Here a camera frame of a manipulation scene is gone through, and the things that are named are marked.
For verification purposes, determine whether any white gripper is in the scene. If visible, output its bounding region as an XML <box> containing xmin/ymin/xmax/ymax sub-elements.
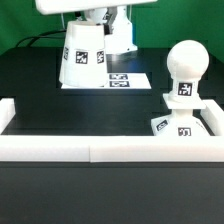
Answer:
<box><xmin>35</xmin><ymin>0</ymin><xmax>157</xmax><ymax>34</ymax></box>

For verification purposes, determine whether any white U-shaped fence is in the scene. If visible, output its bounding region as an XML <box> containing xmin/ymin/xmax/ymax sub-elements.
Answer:
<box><xmin>0</xmin><ymin>98</ymin><xmax>224</xmax><ymax>163</ymax></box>

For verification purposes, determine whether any white lamp bulb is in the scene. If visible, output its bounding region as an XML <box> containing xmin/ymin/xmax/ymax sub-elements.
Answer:
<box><xmin>167</xmin><ymin>40</ymin><xmax>209</xmax><ymax>102</ymax></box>

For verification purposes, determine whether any black cable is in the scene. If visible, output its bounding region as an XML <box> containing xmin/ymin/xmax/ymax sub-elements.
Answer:
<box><xmin>14</xmin><ymin>29</ymin><xmax>69</xmax><ymax>49</ymax></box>

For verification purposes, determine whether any white marker plate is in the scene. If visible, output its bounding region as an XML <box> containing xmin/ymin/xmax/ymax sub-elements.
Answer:
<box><xmin>61</xmin><ymin>73</ymin><xmax>151</xmax><ymax>90</ymax></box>

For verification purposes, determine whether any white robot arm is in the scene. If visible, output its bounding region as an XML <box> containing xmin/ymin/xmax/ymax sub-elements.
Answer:
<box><xmin>35</xmin><ymin>0</ymin><xmax>158</xmax><ymax>55</ymax></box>

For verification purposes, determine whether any white lamp shade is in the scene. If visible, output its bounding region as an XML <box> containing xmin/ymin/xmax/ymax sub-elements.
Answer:
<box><xmin>59</xmin><ymin>21</ymin><xmax>107</xmax><ymax>87</ymax></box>

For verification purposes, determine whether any white lamp base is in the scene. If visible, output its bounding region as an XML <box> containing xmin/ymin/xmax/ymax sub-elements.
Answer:
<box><xmin>151</xmin><ymin>93</ymin><xmax>209</xmax><ymax>137</ymax></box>

